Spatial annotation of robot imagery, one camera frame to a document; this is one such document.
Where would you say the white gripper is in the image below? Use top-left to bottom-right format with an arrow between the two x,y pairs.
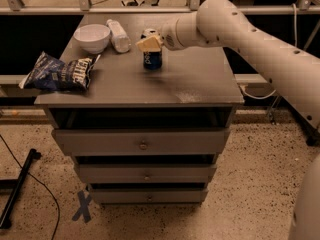
136,12 -> 209,52

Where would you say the blue pepsi can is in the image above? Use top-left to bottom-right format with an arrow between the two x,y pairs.
141,28 -> 162,70

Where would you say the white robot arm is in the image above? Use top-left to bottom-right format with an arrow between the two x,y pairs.
136,0 -> 320,240

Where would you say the blue chip bag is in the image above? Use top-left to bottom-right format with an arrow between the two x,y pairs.
19,52 -> 101,91

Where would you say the clear plastic water bottle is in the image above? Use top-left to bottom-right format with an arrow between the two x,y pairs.
107,19 -> 131,53

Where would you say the white ceramic bowl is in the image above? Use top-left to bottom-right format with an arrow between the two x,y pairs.
73,24 -> 111,54

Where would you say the grey drawer cabinet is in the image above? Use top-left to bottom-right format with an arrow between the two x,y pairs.
34,12 -> 245,206

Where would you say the top grey drawer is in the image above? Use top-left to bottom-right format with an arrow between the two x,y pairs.
52,128 -> 230,156

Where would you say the grey drawer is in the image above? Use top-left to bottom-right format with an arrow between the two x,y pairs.
52,128 -> 230,156
90,188 -> 208,204
74,164 -> 216,183

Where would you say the middle grey drawer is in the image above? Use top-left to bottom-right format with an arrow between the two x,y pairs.
74,164 -> 216,183

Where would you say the bottom grey drawer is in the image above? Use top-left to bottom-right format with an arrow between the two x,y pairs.
90,188 -> 208,204

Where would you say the black metal stand leg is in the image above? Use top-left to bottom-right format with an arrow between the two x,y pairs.
0,149 -> 41,229

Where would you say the white cable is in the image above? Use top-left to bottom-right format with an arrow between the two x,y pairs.
239,3 -> 298,101

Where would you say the metal railing frame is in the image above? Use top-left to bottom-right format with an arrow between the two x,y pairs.
0,0 -> 320,17

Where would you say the black floor cable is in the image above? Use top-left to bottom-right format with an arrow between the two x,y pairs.
0,134 -> 61,240

